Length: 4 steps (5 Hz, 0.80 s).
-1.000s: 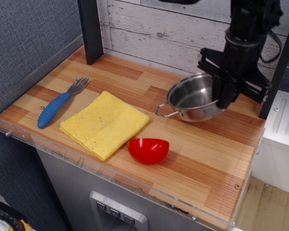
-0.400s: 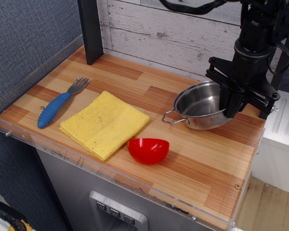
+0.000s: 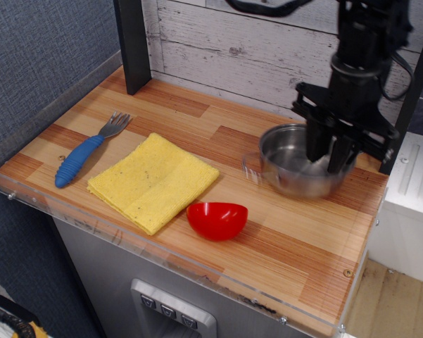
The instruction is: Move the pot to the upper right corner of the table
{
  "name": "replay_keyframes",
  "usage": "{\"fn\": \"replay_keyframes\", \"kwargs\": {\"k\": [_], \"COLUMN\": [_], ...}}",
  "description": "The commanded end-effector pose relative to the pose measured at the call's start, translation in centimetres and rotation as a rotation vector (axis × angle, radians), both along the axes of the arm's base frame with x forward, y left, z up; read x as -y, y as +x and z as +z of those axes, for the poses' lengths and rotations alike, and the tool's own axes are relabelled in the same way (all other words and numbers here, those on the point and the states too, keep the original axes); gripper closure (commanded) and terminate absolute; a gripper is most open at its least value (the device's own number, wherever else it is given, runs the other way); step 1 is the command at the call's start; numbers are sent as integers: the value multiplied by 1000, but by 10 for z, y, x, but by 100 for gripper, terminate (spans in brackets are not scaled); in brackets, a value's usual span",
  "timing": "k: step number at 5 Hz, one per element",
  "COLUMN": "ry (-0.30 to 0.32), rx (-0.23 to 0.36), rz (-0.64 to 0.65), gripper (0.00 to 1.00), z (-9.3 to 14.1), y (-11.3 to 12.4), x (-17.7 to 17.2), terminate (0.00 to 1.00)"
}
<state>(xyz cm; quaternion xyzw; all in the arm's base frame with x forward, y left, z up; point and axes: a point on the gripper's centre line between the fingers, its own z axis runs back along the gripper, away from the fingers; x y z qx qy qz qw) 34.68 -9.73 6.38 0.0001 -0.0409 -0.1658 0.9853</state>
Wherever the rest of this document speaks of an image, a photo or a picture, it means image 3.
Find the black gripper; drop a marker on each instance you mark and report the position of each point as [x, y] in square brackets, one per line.
[344, 118]

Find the stainless steel pot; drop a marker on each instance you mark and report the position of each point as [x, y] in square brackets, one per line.
[281, 161]

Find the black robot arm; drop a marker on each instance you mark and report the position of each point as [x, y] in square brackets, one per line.
[370, 34]

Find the white toy sink unit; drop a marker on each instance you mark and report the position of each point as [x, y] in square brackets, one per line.
[396, 240]

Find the red plastic bowl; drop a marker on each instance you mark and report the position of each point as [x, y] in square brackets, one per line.
[217, 221]

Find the yellow folded cloth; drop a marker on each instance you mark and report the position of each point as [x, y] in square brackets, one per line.
[154, 183]

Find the grey dispenser button panel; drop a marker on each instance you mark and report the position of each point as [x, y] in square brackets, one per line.
[161, 314]

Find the silver toy fridge cabinet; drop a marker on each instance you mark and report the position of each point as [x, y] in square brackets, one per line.
[106, 271]

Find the clear acrylic table guard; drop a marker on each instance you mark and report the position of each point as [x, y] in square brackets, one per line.
[289, 261]

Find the black right post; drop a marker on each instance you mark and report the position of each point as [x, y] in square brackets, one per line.
[405, 116]

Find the black post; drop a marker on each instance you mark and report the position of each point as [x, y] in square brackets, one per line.
[405, 116]
[133, 44]

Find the black left post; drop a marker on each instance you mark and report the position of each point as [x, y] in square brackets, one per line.
[133, 44]

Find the blue handled fork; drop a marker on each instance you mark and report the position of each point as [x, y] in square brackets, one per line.
[76, 159]

